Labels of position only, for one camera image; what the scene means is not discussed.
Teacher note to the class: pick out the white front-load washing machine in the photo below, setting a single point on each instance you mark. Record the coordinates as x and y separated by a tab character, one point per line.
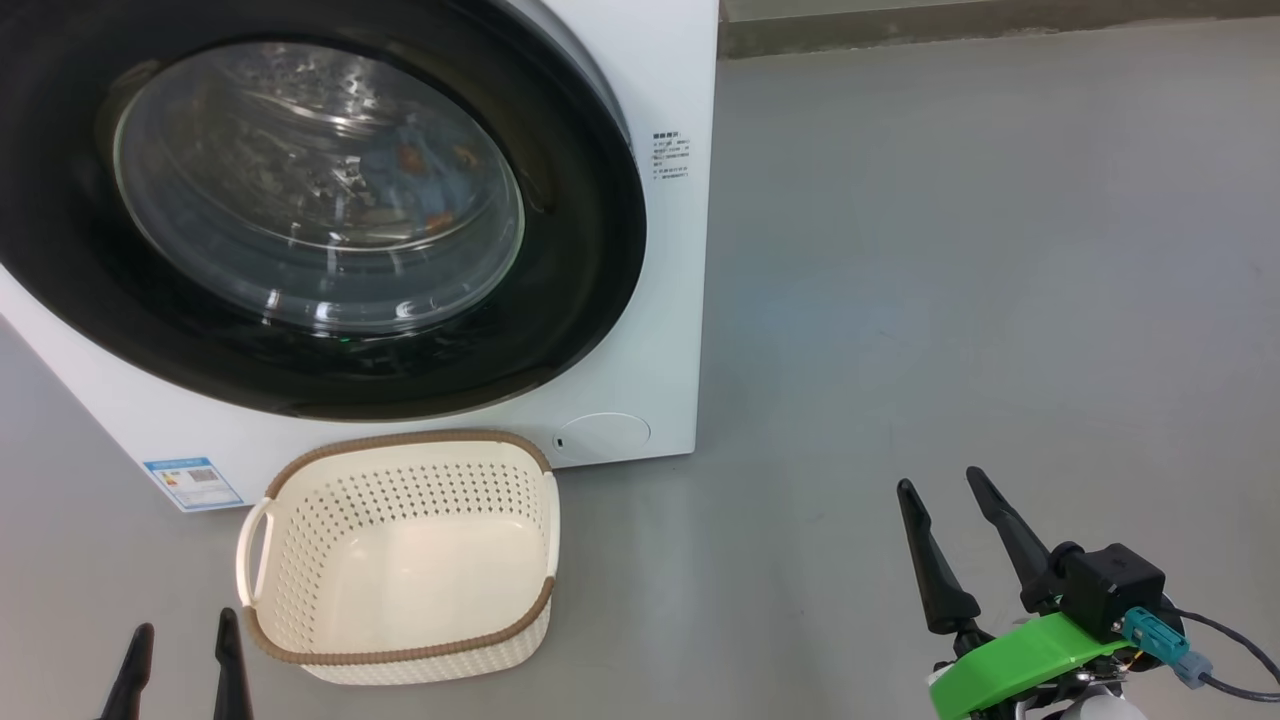
660	350

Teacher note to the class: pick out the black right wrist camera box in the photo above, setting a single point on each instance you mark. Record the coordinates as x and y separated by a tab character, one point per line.
1110	585

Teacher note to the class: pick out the black glass washing machine door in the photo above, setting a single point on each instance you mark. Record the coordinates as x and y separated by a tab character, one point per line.
580	300

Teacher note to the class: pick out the cream perforated laundry basket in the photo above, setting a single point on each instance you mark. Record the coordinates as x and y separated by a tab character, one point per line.
400	560

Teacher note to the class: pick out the blue energy label sticker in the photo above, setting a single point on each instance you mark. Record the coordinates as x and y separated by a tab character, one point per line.
192	483

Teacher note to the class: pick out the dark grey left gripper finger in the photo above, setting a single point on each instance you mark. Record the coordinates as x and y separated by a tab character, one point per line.
230	675
128	685

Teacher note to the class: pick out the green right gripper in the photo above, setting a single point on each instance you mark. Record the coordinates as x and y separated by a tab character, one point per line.
1010	660

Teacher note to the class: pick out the blue cartoon print garment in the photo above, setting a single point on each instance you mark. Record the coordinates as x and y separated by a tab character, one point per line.
420	170

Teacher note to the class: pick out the round white filter cover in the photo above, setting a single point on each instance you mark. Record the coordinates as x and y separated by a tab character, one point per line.
602	438

